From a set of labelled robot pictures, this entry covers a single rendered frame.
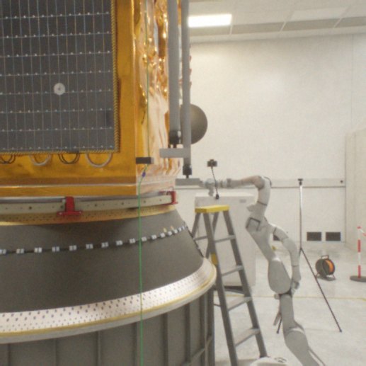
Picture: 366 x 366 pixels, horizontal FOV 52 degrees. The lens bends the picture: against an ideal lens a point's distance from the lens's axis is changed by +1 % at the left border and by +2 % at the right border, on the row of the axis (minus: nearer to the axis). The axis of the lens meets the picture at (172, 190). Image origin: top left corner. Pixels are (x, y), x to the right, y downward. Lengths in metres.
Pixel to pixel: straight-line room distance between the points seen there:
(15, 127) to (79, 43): 0.46
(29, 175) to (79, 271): 0.52
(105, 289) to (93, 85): 0.97
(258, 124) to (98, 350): 8.67
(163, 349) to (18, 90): 1.46
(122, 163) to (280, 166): 8.55
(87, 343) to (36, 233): 0.58
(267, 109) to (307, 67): 1.40
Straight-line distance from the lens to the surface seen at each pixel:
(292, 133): 10.18
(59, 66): 1.79
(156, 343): 2.11
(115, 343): 1.97
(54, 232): 1.99
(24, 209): 2.00
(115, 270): 1.98
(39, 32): 1.87
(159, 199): 2.28
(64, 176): 1.78
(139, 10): 1.85
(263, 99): 10.17
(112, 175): 1.70
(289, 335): 2.99
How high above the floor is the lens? 1.84
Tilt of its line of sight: 2 degrees down
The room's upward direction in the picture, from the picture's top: 1 degrees counter-clockwise
